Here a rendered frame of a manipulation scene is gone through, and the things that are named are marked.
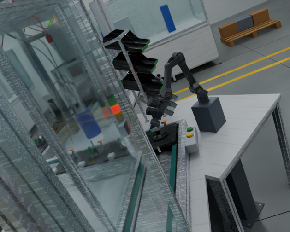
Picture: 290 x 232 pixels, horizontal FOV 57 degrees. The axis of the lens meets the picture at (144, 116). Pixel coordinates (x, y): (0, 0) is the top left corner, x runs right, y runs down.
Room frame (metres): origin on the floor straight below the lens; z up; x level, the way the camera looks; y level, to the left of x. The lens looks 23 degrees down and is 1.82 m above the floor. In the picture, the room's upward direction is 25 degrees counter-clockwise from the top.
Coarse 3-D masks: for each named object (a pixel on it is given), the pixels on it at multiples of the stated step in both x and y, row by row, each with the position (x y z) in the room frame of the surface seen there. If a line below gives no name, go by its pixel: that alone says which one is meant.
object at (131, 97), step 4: (136, 92) 3.12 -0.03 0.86; (140, 92) 3.27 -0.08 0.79; (132, 96) 3.04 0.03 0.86; (132, 100) 2.89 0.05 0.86; (132, 104) 2.79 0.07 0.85; (136, 104) 2.91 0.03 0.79; (144, 104) 3.18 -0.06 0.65; (136, 108) 2.86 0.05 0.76; (144, 108) 3.12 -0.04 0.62; (136, 112) 2.80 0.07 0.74; (140, 112) 2.92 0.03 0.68
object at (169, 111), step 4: (140, 96) 1.86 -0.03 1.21; (148, 96) 1.95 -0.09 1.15; (156, 96) 1.94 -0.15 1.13; (140, 100) 1.87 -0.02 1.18; (144, 100) 1.85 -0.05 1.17; (172, 104) 1.89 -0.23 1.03; (176, 104) 1.88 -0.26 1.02; (168, 108) 1.86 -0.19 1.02; (172, 108) 1.88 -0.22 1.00; (164, 112) 1.80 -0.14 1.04; (168, 112) 1.78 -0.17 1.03; (172, 112) 1.77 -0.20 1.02
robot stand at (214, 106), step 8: (200, 104) 1.61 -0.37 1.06; (208, 104) 1.56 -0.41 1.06; (216, 104) 1.58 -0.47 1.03; (200, 112) 1.58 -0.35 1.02; (208, 112) 1.53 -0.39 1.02; (216, 112) 1.56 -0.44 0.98; (200, 120) 1.60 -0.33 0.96; (208, 120) 1.55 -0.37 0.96; (216, 120) 1.55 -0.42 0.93; (224, 120) 1.59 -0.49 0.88; (200, 128) 1.62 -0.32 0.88; (208, 128) 1.57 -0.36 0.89; (216, 128) 1.53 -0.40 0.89
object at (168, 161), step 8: (176, 144) 1.47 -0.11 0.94; (160, 152) 1.50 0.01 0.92; (168, 152) 1.46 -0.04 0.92; (176, 152) 1.39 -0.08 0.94; (160, 160) 1.42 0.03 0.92; (168, 160) 1.38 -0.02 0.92; (176, 160) 1.32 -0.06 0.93; (168, 168) 1.30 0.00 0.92; (176, 168) 1.25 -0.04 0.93; (168, 176) 1.23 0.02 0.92; (176, 176) 1.20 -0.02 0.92
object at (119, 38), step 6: (126, 30) 2.03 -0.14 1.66; (120, 36) 1.84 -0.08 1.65; (102, 42) 1.99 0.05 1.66; (120, 42) 1.81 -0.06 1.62; (126, 54) 1.81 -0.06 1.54; (132, 66) 1.81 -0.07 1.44; (132, 72) 1.81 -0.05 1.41; (138, 78) 1.82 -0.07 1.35; (138, 84) 1.81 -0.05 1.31; (132, 90) 2.18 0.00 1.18; (144, 96) 1.81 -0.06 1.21; (138, 102) 2.17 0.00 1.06; (144, 114) 2.17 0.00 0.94
